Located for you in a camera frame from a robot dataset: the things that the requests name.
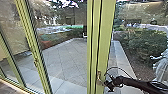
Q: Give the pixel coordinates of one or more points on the white outdoor chair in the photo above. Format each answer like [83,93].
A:
[84,33]

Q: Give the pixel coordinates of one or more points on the red shrub bed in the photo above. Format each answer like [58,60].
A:
[46,43]

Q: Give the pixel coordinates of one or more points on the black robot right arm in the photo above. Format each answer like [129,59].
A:
[150,87]

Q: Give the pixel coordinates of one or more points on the dark green shrub bed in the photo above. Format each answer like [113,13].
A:
[143,43]

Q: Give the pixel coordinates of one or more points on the green framed glass window wall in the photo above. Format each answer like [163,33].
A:
[33,43]

